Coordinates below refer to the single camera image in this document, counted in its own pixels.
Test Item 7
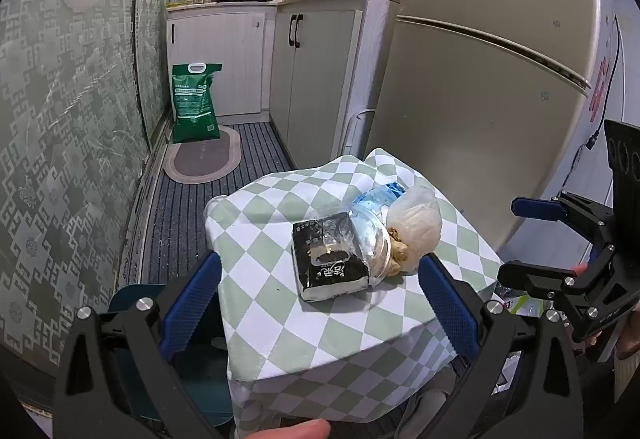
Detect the white kitchen cabinet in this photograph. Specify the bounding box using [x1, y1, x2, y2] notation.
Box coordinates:
[166, 1, 278, 122]

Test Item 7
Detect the beige refrigerator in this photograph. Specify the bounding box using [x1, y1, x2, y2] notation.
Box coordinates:
[362, 0, 603, 245]

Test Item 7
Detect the translucent white plastic bag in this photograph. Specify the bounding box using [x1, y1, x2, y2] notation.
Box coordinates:
[385, 185, 443, 272]

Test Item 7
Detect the clear plastic bag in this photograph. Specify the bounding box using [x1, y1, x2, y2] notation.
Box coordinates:
[310, 204, 394, 287]

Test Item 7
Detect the oval grey floor mat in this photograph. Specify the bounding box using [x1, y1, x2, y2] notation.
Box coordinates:
[164, 125, 242, 184]

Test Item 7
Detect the person's right hand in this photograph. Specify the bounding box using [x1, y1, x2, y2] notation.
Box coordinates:
[573, 263, 601, 349]

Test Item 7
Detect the green white checkered tablecloth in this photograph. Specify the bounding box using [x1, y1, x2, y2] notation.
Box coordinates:
[204, 148, 506, 439]

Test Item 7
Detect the green rice bag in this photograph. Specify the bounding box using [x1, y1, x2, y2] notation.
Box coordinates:
[171, 62, 223, 144]

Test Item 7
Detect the blue white plastic packet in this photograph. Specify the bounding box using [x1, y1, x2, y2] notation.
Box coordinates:
[350, 182, 407, 220]

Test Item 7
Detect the patterned frosted glass door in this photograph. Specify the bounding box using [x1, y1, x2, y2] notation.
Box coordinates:
[134, 0, 192, 142]
[0, 0, 153, 370]

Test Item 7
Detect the black white tissue pack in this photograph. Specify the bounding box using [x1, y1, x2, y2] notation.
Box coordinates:
[292, 213, 371, 304]

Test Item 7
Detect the person's left hand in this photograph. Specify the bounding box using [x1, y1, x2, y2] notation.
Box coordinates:
[234, 420, 332, 439]

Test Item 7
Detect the black power cable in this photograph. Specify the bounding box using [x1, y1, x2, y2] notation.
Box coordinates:
[584, 16, 622, 150]

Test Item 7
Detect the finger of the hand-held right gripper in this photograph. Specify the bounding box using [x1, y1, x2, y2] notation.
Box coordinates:
[496, 259, 601, 315]
[511, 191, 613, 245]

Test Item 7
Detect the grey kitchen cabinet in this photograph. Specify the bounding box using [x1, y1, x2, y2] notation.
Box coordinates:
[270, 0, 403, 160]

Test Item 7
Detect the person's right forearm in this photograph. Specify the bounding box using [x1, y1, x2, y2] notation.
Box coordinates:
[612, 314, 640, 392]

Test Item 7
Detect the white pipe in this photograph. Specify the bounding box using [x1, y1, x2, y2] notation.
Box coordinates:
[345, 108, 376, 157]

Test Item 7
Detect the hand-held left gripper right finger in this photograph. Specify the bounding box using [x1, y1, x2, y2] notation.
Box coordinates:
[419, 254, 583, 439]

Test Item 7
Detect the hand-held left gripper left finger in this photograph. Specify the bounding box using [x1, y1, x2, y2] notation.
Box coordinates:
[52, 251, 222, 439]

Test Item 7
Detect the ginger root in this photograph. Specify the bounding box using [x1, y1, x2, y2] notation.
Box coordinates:
[385, 226, 412, 277]

